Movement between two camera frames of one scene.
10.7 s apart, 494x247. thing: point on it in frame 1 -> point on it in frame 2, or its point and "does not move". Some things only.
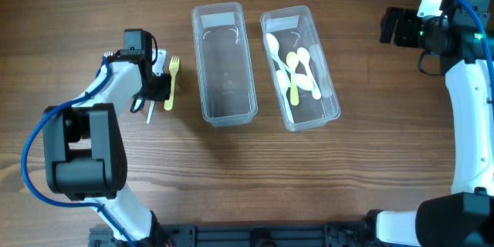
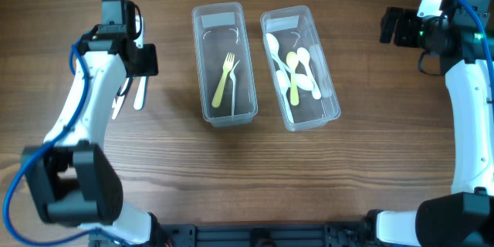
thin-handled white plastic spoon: (282, 82) does not move
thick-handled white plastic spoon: (303, 55) does not move
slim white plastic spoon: (273, 43) does not move
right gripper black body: (412, 32) does not move
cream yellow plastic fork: (174, 64) -> (227, 65)
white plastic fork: (150, 110) -> (234, 79)
